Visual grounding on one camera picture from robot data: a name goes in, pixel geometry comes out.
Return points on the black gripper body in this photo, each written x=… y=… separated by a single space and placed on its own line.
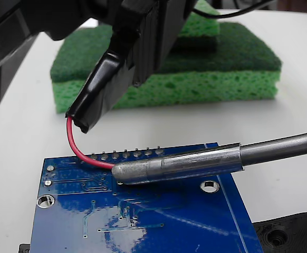
x=71 y=13

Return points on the silver soldering iron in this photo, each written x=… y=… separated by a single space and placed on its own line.
x=195 y=166

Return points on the blue printed circuit board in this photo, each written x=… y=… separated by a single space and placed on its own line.
x=169 y=224

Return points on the large green scrub sponge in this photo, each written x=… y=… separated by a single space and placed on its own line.
x=195 y=87

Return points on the small green scrub sponge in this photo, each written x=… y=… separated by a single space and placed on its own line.
x=203 y=26

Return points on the black 3D-printed board bracket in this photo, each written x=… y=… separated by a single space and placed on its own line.
x=288 y=229

